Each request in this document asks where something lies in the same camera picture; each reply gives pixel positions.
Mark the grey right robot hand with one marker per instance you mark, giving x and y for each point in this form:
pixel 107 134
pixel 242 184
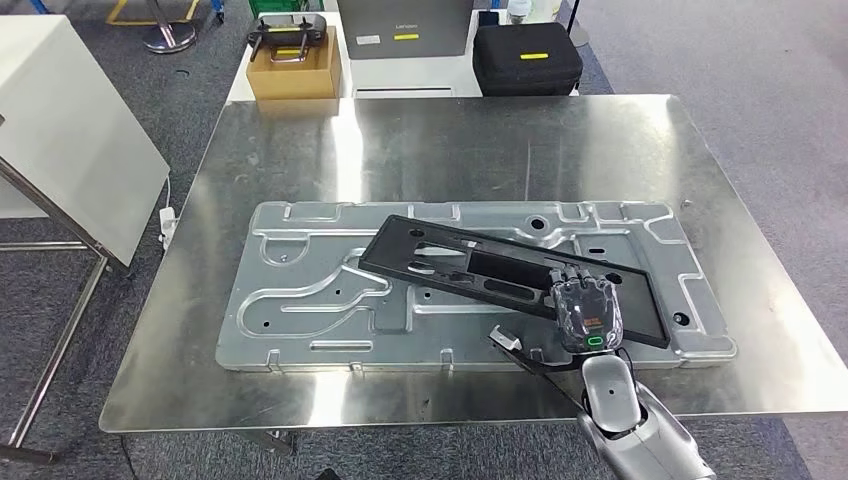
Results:
pixel 586 311

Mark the black plastic panel part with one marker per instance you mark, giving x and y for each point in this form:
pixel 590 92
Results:
pixel 639 308

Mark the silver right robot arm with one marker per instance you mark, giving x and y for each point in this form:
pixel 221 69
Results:
pixel 629 424

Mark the stainless steel workbench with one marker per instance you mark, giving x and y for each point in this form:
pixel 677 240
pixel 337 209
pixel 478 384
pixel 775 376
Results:
pixel 464 146

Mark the black zip case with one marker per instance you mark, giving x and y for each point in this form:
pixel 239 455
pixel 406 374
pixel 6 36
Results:
pixel 530 76

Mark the stamped metal plate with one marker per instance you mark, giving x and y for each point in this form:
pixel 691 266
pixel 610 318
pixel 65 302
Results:
pixel 318 331

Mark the white plastic bottle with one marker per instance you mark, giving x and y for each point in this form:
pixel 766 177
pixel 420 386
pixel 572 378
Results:
pixel 519 10

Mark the grey equipment box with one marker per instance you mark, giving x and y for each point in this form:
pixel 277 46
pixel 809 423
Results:
pixel 430 26

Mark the brown cardboard box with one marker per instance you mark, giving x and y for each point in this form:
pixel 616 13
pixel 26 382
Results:
pixel 295 83

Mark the black remote controller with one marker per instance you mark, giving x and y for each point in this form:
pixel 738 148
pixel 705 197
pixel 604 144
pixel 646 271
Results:
pixel 285 30

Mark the white power strip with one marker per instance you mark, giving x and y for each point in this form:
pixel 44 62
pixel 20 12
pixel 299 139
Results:
pixel 167 228

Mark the green plastic crate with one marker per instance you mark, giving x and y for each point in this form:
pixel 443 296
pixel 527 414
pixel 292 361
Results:
pixel 285 6

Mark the chrome stanchion base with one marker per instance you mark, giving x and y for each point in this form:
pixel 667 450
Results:
pixel 169 41

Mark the steel side table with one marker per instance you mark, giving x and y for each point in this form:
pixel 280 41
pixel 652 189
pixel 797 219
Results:
pixel 40 246

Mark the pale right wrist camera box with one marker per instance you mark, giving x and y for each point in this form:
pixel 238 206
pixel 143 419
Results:
pixel 507 339

